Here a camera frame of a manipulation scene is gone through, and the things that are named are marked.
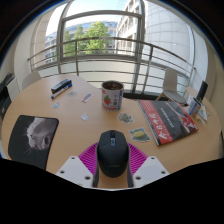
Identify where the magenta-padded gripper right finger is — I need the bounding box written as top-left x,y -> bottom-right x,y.
126,142 -> 170,189

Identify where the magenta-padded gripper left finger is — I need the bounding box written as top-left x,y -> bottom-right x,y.
54,142 -> 101,189

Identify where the black computer mouse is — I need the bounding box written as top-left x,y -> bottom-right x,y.
96,129 -> 130,179

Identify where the black cat-print mouse pad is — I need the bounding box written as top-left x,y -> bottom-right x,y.
7,114 -> 60,171

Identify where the red and black magazine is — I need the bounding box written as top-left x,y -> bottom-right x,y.
137,99 -> 200,147

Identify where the grey animal sticker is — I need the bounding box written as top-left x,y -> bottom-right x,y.
117,111 -> 136,125

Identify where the feather-shaped white sticker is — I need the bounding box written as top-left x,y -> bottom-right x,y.
81,92 -> 95,104

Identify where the round pale sticker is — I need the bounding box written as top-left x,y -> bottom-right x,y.
66,90 -> 78,99

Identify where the small blue and white box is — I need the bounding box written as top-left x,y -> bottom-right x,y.
187,96 -> 201,117

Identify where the blue marker pen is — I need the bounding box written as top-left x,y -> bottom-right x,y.
50,83 -> 73,100

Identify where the strawberry-print mug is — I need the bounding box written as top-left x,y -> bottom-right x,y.
101,80 -> 125,112

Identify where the white chair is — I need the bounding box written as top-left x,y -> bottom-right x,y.
156,68 -> 188,106
21,71 -> 43,91

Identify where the black tablet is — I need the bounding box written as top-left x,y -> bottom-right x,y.
195,80 -> 209,103

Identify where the black and white office printer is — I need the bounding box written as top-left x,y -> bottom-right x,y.
0,72 -> 21,118

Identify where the metal balcony railing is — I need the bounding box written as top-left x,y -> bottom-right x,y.
28,36 -> 198,96

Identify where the green tree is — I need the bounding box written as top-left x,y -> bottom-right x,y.
63,21 -> 113,56

